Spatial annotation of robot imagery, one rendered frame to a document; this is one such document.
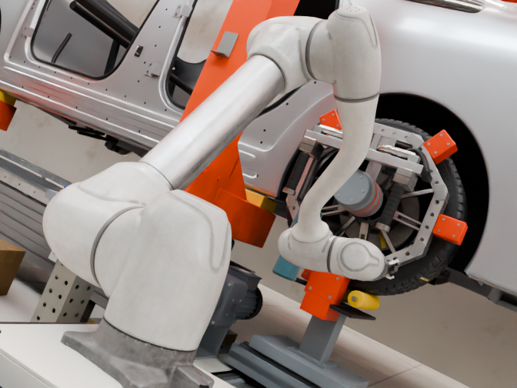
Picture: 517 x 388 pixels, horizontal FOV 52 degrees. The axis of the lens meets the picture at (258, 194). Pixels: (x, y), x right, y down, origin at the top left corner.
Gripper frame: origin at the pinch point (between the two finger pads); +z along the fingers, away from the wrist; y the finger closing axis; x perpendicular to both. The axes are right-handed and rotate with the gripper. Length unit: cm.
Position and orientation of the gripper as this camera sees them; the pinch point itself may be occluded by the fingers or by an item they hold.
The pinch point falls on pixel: (388, 272)
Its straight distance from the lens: 177.4
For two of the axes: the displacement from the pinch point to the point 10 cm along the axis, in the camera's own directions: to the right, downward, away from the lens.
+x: -3.0, -8.7, 3.8
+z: 4.2, 2.3, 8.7
